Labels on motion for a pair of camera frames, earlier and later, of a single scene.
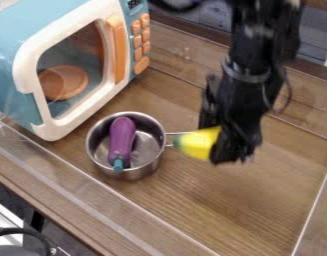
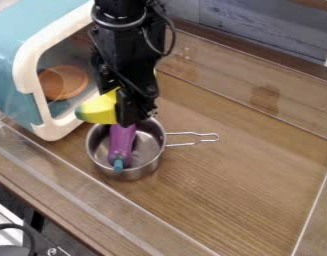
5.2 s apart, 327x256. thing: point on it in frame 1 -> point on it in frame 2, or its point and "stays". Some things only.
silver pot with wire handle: [150, 142] stays
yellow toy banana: [197, 142] -> [100, 108]
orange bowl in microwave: [62, 81] stays
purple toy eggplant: [121, 141] stays
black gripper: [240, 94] -> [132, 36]
